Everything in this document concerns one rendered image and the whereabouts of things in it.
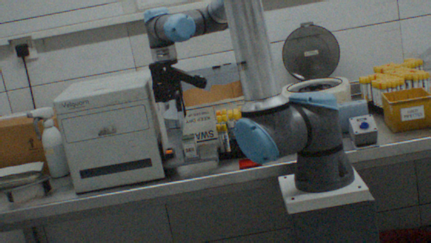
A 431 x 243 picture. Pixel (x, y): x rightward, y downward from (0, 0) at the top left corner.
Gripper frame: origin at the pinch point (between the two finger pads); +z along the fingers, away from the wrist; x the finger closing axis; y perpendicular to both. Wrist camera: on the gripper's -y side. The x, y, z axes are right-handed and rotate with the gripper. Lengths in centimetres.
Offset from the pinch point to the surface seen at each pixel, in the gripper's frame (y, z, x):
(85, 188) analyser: 33.1, 13.2, 4.7
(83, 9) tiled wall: 35, -36, -60
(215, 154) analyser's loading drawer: -7.2, 11.0, 0.8
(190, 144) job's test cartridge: -0.5, 6.0, 2.5
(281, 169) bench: -25.9, 16.7, 8.7
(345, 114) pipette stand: -50, 8, -6
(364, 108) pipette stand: -55, 7, -6
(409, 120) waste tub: -68, 11, 0
